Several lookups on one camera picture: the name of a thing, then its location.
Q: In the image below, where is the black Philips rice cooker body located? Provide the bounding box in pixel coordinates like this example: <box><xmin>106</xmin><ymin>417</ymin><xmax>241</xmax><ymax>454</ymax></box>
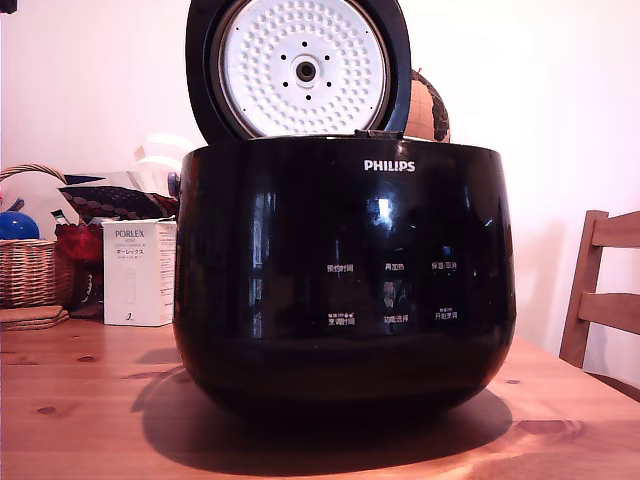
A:
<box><xmin>173</xmin><ymin>130</ymin><xmax>517</xmax><ymax>417</ymax></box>

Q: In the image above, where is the wooden chair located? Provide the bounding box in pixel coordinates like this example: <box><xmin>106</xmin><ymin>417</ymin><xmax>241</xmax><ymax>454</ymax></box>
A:
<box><xmin>558</xmin><ymin>209</ymin><xmax>640</xmax><ymax>401</ymax></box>

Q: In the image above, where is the blue ball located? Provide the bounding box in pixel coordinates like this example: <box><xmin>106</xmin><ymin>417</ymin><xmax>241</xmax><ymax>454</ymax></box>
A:
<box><xmin>0</xmin><ymin>210</ymin><xmax>41</xmax><ymax>242</ymax></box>

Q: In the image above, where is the red glass container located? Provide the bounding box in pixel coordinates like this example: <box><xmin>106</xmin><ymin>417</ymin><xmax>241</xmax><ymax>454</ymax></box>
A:
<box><xmin>53</xmin><ymin>222</ymin><xmax>105</xmax><ymax>307</ymax></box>

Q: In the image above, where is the white Porlex box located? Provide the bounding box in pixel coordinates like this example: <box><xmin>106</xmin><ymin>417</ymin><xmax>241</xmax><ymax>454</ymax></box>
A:
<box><xmin>102</xmin><ymin>215</ymin><xmax>178</xmax><ymax>328</ymax></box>

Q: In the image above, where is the woven wicker basket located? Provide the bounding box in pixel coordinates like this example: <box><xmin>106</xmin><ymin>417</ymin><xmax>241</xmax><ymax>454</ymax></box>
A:
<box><xmin>0</xmin><ymin>163</ymin><xmax>77</xmax><ymax>309</ymax></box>

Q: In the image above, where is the dark dotted patterned cloth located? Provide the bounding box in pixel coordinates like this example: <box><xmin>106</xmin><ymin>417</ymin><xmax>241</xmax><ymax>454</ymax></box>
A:
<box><xmin>57</xmin><ymin>172</ymin><xmax>181</xmax><ymax>224</ymax></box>

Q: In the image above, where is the black rice cooker lid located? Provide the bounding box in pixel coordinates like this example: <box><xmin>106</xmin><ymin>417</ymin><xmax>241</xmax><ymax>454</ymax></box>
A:
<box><xmin>185</xmin><ymin>0</ymin><xmax>413</xmax><ymax>146</ymax></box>

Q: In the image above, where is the orange and brown globe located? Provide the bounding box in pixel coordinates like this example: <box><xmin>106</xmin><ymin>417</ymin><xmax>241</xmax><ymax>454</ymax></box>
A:
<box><xmin>402</xmin><ymin>68</ymin><xmax>452</xmax><ymax>144</ymax></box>

